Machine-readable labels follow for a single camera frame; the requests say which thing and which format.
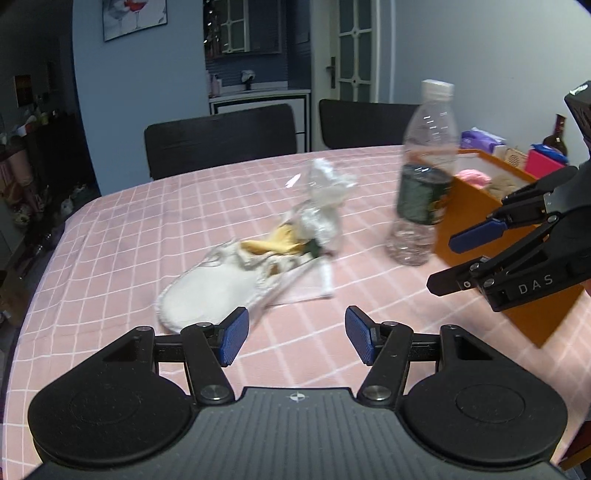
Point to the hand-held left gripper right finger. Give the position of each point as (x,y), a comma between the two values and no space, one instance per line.
(361,334)

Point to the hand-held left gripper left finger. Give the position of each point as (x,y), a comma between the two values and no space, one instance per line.
(233,334)

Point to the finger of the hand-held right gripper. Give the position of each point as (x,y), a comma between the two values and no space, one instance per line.
(478,233)
(450,281)

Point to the orange cardboard box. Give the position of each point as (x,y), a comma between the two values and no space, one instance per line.
(471,205)

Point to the white shoe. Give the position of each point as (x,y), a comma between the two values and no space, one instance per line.
(207,295)

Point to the brown plush toy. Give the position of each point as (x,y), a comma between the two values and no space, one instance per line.
(503,184)

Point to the pink white crochet pouch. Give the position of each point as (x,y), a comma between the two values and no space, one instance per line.
(473,177)

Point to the clear plastic water bottle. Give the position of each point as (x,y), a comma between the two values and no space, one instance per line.
(420,198)

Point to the red box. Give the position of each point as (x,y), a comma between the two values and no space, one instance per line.
(545,166)

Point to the blue packet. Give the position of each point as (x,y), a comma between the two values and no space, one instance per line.
(549,151)

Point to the small beige box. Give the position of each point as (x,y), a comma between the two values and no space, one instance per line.
(516,158)

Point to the purple tissue pack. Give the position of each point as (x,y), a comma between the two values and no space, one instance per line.
(480,141)

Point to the brown glass bottle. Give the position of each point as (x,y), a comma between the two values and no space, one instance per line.
(558,138)

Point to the yellow banana peel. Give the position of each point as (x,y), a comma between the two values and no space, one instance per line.
(272,242)

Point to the pink checked tablecloth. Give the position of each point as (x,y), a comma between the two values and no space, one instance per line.
(138,230)

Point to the clear plastic wrapped white item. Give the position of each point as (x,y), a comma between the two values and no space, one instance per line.
(325,189)

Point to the black chair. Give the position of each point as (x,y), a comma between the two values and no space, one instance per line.
(217,138)
(364,122)

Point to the white glazed door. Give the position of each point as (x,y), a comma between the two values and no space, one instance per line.
(360,50)

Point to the white vanity cabinet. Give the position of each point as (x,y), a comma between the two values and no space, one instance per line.
(258,101)

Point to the dark sideboard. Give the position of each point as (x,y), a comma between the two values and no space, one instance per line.
(51,157)

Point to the wall mirror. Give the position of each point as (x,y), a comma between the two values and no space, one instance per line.
(240,25)

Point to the dark small wall picture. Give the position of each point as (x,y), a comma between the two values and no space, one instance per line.
(22,90)

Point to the wine glass wall picture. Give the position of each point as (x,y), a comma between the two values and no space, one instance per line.
(134,18)

